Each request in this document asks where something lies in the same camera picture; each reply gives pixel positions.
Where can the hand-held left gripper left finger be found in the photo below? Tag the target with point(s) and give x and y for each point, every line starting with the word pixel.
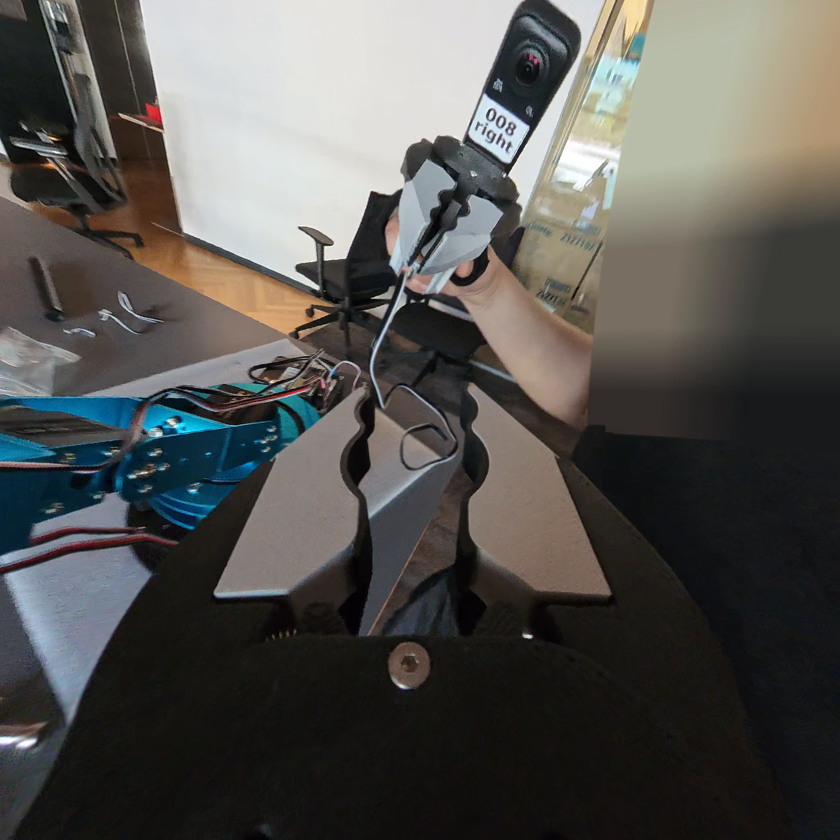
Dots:
pixel 295 525

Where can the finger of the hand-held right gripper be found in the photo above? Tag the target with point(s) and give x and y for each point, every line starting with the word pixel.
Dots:
pixel 417 210
pixel 472 229

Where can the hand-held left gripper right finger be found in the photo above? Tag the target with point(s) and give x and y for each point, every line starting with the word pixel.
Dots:
pixel 538 525

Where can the blue toy robot arm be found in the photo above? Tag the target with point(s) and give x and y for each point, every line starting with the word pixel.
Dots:
pixel 197 453

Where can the person's right forearm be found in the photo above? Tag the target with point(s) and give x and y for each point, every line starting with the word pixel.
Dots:
pixel 538 354

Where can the person's right hand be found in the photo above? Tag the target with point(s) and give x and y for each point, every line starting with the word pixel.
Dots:
pixel 472 292

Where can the black office chair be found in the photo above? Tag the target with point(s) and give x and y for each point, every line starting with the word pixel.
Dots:
pixel 85 164
pixel 354 275

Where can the large cardboard box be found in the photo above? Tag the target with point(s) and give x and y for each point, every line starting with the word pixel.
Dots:
pixel 564 262

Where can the white foam sheet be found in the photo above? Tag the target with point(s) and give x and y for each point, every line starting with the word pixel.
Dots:
pixel 407 499

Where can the robot control circuit board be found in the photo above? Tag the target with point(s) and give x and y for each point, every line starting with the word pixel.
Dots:
pixel 308 377

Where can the person's dark shirt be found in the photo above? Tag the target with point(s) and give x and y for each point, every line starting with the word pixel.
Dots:
pixel 722 590

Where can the pile of small plastic bags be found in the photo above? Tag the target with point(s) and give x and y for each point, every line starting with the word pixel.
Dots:
pixel 26 351

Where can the black cylindrical tool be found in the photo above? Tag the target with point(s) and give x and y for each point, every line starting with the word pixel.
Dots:
pixel 47 289

